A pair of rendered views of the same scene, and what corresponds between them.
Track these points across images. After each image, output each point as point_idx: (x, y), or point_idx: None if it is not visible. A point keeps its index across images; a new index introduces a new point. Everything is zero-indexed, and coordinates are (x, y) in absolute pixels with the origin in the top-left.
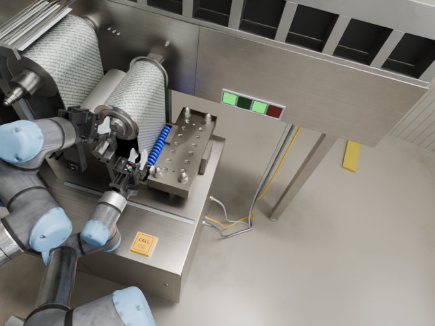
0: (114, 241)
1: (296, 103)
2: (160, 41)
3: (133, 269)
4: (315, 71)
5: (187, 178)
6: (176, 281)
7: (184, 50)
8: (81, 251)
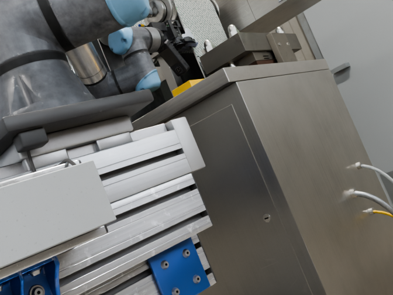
0: (146, 63)
1: None
2: None
3: (208, 197)
4: None
5: (237, 30)
6: (262, 164)
7: None
8: (111, 74)
